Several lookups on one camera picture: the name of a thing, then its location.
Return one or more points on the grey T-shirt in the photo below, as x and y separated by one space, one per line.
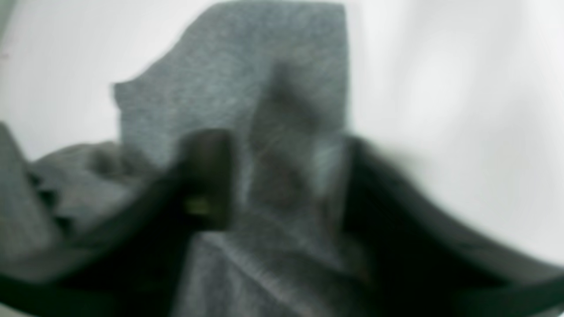
453 94

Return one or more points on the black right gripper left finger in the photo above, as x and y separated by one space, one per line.
130 264

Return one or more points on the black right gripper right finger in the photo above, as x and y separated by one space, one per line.
424 263

